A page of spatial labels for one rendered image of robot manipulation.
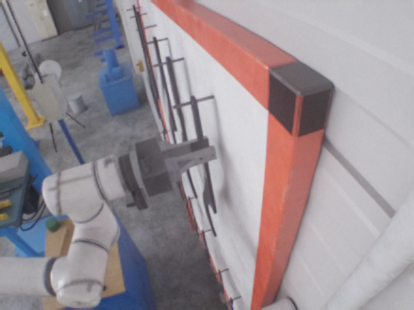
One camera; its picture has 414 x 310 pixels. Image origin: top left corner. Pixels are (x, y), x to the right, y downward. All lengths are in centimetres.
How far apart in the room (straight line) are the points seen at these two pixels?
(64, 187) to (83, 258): 14
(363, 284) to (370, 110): 15
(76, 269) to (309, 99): 49
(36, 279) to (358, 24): 65
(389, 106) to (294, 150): 11
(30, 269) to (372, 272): 60
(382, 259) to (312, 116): 14
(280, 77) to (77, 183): 41
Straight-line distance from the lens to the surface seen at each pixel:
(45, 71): 316
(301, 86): 24
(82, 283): 56
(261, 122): 34
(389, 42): 22
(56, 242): 221
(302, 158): 29
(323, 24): 26
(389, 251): 21
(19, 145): 308
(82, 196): 54
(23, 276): 65
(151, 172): 50
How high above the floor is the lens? 252
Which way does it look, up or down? 43 degrees down
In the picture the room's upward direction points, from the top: 8 degrees counter-clockwise
